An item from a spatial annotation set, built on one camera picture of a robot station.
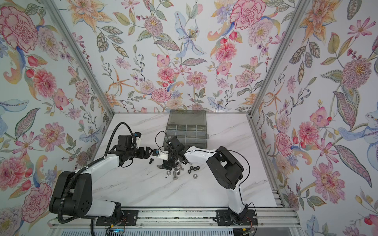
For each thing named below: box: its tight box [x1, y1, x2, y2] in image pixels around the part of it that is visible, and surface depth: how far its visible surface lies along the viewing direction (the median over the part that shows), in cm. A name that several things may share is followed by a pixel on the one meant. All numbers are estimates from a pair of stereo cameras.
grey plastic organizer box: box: [163, 109, 210, 150], surface depth 113 cm
